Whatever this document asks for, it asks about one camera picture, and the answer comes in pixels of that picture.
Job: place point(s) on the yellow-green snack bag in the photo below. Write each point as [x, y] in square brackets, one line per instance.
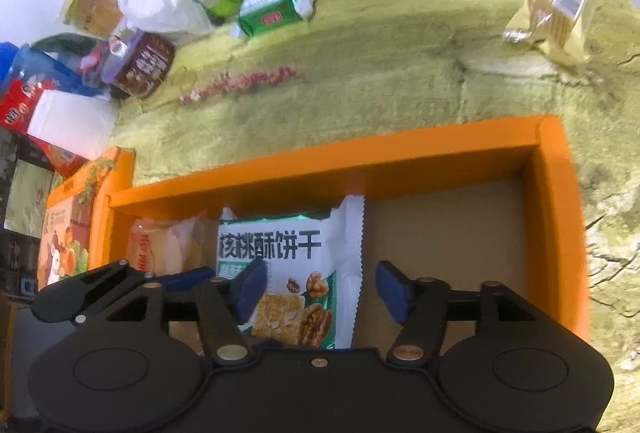
[95, 13]

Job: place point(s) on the orange printed box lid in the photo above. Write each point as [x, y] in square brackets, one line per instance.
[70, 223]

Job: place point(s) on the blue water bottle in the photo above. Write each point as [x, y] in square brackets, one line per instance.
[35, 68]

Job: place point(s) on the red snack packet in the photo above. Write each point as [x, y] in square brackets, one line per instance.
[15, 105]

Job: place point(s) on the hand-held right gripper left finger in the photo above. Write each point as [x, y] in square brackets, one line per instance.
[250, 287]

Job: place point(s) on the orange cardboard box tray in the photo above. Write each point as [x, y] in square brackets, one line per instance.
[350, 158]

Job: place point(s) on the green biscuit packet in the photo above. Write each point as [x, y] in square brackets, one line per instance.
[272, 3]
[295, 248]

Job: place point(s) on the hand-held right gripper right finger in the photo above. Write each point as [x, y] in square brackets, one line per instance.
[392, 288]

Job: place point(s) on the green wood-grain desktop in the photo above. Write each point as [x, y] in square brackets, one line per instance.
[400, 63]

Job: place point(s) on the brown jar purple lid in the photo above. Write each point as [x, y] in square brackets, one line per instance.
[145, 65]

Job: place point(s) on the round pastry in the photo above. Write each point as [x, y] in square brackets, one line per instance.
[155, 243]

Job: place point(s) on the wood-grain side panel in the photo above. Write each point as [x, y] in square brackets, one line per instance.
[27, 198]

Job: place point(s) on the clear cracker packet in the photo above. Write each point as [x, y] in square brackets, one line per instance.
[560, 8]

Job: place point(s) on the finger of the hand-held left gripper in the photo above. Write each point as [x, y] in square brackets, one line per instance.
[187, 278]

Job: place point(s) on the white cup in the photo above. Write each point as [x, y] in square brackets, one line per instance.
[70, 123]

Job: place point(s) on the dark green bag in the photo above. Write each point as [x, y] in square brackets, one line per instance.
[65, 42]

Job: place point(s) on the pink labelled small bottle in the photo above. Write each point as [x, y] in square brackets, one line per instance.
[95, 63]

